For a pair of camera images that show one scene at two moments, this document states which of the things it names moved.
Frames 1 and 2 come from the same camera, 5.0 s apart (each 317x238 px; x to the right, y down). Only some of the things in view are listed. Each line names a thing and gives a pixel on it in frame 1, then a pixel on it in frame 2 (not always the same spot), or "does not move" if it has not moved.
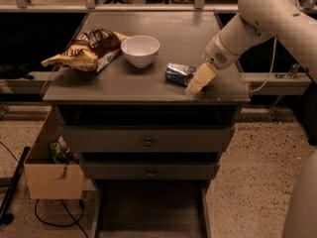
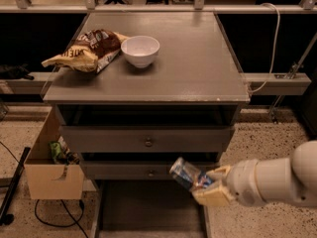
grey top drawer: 147,139 does not move
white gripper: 216,55 -> 244,181
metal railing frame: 35,83 does not move
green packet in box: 55,149 does not move
